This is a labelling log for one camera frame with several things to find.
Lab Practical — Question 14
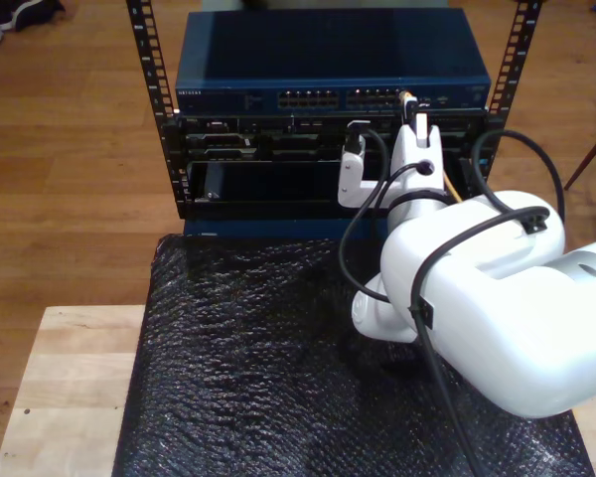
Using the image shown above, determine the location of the black bubble mat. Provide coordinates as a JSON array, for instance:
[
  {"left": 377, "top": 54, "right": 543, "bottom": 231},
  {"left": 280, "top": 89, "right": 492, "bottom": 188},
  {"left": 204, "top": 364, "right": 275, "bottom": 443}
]
[{"left": 111, "top": 233, "right": 595, "bottom": 477}]

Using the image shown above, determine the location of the black rack frame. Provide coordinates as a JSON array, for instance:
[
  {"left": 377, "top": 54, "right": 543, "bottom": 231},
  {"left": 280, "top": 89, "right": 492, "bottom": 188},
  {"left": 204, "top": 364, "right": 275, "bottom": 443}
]
[{"left": 125, "top": 0, "right": 545, "bottom": 221}]

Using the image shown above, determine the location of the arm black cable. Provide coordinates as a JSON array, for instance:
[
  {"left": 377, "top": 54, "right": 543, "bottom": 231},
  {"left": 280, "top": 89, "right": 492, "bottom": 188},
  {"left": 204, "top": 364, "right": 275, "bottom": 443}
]
[{"left": 337, "top": 126, "right": 566, "bottom": 477}]

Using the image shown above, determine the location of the yellow network cable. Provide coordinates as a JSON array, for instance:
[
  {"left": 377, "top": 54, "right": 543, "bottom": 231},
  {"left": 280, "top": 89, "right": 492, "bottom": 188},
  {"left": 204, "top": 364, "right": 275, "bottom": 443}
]
[{"left": 399, "top": 88, "right": 464, "bottom": 206}]

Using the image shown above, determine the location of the blue network switch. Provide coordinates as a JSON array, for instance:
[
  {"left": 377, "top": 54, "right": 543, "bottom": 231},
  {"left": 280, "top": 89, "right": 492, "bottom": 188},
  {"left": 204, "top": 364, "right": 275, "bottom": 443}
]
[{"left": 174, "top": 7, "right": 493, "bottom": 116}]

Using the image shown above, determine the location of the dark sneaker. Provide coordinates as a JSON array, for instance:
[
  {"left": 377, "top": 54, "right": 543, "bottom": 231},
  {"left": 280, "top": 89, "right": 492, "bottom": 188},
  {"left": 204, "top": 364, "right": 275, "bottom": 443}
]
[{"left": 0, "top": 0, "right": 67, "bottom": 32}]

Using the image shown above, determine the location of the black rack server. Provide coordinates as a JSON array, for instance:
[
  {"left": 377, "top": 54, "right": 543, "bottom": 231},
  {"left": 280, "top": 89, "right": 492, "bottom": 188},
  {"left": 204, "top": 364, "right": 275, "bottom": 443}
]
[{"left": 178, "top": 114, "right": 488, "bottom": 163}]

